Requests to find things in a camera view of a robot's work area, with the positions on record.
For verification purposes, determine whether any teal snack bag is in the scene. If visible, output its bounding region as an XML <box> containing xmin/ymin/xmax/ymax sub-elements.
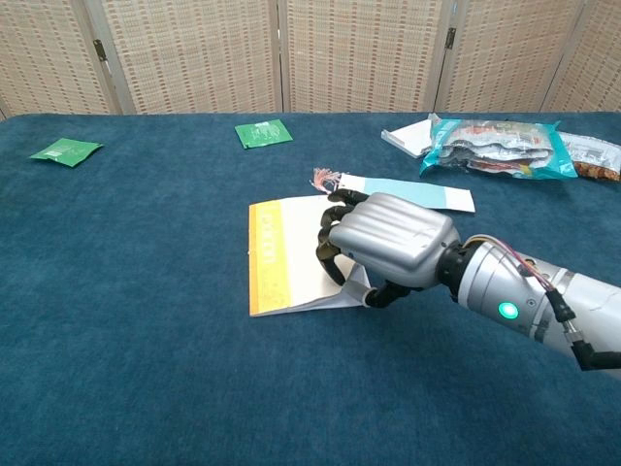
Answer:
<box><xmin>418</xmin><ymin>113</ymin><xmax>581</xmax><ymax>181</ymax></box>

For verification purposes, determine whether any blue white bookmark pink tassel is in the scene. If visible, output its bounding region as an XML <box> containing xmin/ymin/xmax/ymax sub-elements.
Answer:
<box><xmin>310</xmin><ymin>166</ymin><xmax>477</xmax><ymax>214</ymax></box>

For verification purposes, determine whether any orange and white notebook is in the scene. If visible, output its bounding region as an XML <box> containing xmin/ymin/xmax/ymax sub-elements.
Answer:
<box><xmin>247</xmin><ymin>195</ymin><xmax>374</xmax><ymax>318</ymax></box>

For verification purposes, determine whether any green sachet white figure print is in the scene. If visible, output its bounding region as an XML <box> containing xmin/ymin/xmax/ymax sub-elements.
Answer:
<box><xmin>234</xmin><ymin>118</ymin><xmax>294</xmax><ymax>150</ymax></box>

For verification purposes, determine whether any dark blue table cloth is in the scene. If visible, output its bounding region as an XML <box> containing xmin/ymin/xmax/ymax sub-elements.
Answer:
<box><xmin>0</xmin><ymin>113</ymin><xmax>621</xmax><ymax>466</ymax></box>

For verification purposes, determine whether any woven folding screen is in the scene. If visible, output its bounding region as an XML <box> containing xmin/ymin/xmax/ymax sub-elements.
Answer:
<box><xmin>0</xmin><ymin>0</ymin><xmax>621</xmax><ymax>121</ymax></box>

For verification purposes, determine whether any white flat box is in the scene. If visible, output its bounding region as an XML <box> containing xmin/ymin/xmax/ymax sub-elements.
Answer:
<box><xmin>380</xmin><ymin>119</ymin><xmax>436</xmax><ymax>159</ymax></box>

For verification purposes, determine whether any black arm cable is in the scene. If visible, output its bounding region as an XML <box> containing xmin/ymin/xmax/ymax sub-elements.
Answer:
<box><xmin>545</xmin><ymin>285</ymin><xmax>621</xmax><ymax>373</ymax></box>

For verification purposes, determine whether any green sachet white label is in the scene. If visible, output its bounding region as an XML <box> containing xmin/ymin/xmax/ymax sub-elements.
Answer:
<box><xmin>27</xmin><ymin>137</ymin><xmax>106</xmax><ymax>168</ymax></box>

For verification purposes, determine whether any silver snack bag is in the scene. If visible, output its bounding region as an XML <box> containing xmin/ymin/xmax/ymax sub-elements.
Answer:
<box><xmin>557</xmin><ymin>130</ymin><xmax>621</xmax><ymax>183</ymax></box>

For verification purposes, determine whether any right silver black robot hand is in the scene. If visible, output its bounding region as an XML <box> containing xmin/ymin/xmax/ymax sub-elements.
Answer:
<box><xmin>315</xmin><ymin>188</ymin><xmax>462</xmax><ymax>311</ymax></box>

